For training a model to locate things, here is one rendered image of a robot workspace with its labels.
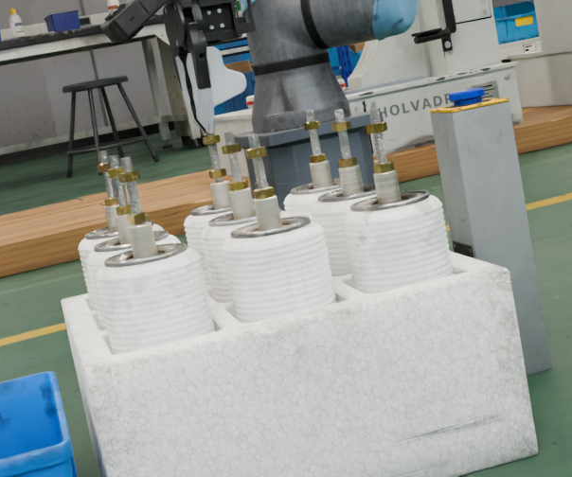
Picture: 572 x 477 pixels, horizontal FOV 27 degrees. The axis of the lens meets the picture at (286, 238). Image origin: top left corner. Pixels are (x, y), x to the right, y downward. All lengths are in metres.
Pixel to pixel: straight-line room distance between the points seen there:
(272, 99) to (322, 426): 0.79
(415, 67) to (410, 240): 2.59
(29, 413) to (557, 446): 0.56
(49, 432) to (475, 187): 0.54
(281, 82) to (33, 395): 0.66
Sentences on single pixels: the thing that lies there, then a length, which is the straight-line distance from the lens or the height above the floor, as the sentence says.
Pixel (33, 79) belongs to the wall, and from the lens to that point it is 9.57.
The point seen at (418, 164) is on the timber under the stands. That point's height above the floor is 0.04.
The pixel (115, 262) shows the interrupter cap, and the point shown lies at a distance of 1.06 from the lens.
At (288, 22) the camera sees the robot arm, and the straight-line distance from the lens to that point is 1.74.
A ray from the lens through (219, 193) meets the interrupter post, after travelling 1.32.
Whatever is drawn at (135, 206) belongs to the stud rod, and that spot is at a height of 0.30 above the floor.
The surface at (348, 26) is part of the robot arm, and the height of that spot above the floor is 0.43.
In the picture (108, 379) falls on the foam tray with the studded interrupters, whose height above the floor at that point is 0.17.
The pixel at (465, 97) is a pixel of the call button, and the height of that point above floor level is 0.32.
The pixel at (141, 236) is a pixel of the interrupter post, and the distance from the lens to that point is 1.07.
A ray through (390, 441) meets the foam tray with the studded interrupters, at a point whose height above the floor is 0.05.
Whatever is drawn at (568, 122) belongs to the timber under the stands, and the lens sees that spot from 3.65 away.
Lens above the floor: 0.40
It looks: 9 degrees down
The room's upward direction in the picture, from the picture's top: 11 degrees counter-clockwise
